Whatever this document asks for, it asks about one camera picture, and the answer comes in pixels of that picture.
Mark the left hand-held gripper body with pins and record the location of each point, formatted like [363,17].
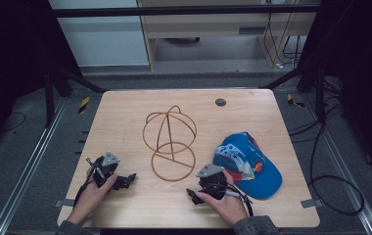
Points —
[105,169]

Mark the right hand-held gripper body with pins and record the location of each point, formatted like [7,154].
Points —
[214,184]

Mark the blue baseball cap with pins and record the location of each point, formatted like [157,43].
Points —
[251,166]

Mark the person's right hand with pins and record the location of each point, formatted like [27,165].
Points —
[228,207]

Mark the person's left hand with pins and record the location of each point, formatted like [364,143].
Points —
[91,197]

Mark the grey tape tab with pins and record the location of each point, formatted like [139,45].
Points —
[311,203]
[64,203]

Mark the yellow black striped tape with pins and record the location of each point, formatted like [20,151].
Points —
[83,105]
[293,101]

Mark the black metal stand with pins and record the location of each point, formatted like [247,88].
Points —
[319,94]
[49,94]

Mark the white cabinet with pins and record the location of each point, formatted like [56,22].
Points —
[105,42]

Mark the black curtain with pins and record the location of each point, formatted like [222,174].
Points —
[363,81]
[14,65]

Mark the wooden desk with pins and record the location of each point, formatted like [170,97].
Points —
[207,27]

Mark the black horizontal bar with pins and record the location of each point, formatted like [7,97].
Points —
[174,11]

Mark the silver metal rail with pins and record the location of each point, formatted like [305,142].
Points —
[30,163]
[347,169]

